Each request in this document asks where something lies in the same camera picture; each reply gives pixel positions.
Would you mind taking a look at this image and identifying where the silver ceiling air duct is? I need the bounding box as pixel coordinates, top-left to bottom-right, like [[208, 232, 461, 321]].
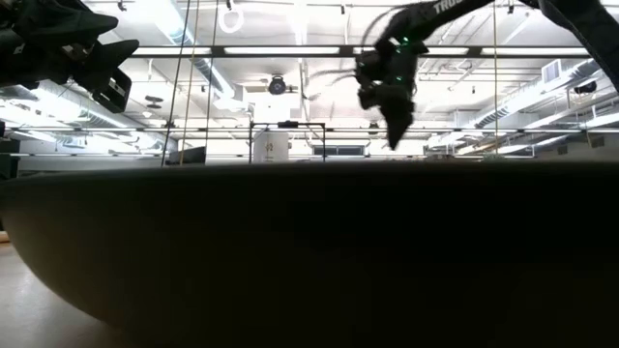
[[157, 16, 246, 110]]

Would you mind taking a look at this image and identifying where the long black overhead beam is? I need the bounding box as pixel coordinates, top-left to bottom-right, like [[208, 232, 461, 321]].
[[129, 44, 594, 60]]

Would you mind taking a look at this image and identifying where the black metal frame stand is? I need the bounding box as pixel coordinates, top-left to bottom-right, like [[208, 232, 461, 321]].
[[248, 120, 327, 164]]

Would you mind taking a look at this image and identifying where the round black ceiling device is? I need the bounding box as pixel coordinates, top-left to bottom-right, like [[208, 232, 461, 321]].
[[267, 73, 288, 97]]

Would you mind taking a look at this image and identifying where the white ceiling vent unit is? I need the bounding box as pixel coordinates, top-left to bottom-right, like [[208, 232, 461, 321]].
[[541, 58, 563, 84]]

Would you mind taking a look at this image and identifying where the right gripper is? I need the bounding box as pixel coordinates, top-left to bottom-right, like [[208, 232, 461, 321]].
[[355, 38, 429, 152]]

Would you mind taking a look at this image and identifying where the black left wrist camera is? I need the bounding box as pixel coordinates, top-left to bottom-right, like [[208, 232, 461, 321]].
[[91, 67, 133, 114]]

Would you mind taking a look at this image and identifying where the white hanging ring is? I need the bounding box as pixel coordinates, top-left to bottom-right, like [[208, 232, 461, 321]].
[[217, 0, 245, 35]]

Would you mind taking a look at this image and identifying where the dark round plate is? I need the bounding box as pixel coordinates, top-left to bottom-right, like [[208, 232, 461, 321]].
[[0, 161, 619, 348]]

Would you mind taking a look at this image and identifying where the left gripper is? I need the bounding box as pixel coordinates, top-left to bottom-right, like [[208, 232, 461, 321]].
[[0, 0, 140, 94]]

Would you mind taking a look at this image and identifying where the thin dark hanging cable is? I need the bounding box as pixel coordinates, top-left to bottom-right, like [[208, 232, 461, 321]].
[[161, 0, 192, 167], [204, 0, 220, 163]]

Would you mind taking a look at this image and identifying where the white cylindrical container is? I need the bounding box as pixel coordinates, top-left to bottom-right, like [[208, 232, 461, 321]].
[[252, 131, 290, 164]]

